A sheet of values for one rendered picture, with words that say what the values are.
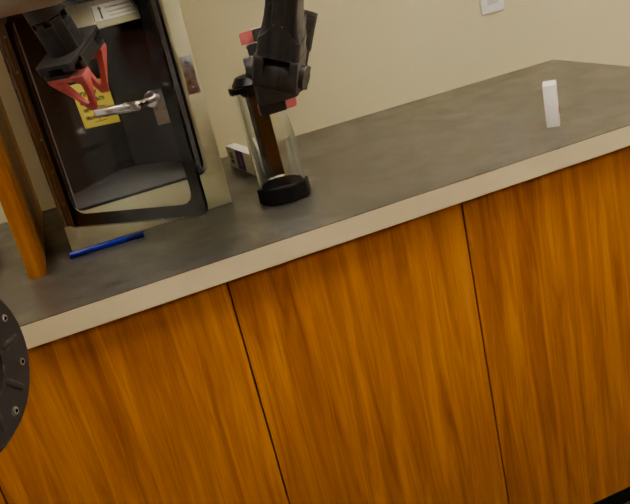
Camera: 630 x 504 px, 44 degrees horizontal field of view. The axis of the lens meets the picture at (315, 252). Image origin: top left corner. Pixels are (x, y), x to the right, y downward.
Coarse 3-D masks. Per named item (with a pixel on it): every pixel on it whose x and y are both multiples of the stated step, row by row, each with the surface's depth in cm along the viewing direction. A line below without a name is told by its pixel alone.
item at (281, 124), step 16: (240, 96) 142; (240, 112) 144; (256, 112) 142; (288, 112) 145; (256, 128) 143; (272, 128) 143; (288, 128) 145; (256, 144) 144; (272, 144) 144; (288, 144) 145; (256, 160) 146; (272, 160) 145; (288, 160) 145; (256, 176) 149; (272, 176) 146; (288, 176) 146; (304, 176) 149
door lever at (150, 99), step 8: (144, 96) 128; (152, 96) 127; (112, 104) 126; (120, 104) 125; (128, 104) 124; (136, 104) 123; (144, 104) 125; (152, 104) 128; (96, 112) 127; (104, 112) 126; (112, 112) 126; (120, 112) 125; (128, 112) 125
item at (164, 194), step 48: (96, 0) 124; (144, 0) 121; (144, 48) 124; (48, 96) 135; (48, 144) 139; (96, 144) 136; (144, 144) 132; (96, 192) 140; (144, 192) 136; (192, 192) 133
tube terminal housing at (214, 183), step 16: (160, 0) 144; (176, 0) 143; (176, 16) 143; (176, 32) 144; (176, 48) 145; (176, 64) 148; (192, 96) 148; (192, 112) 149; (208, 128) 151; (208, 144) 152; (208, 160) 153; (208, 176) 154; (224, 176) 155; (208, 192) 154; (224, 192) 156; (208, 208) 155; (128, 224) 151; (144, 224) 152; (80, 240) 149; (96, 240) 150
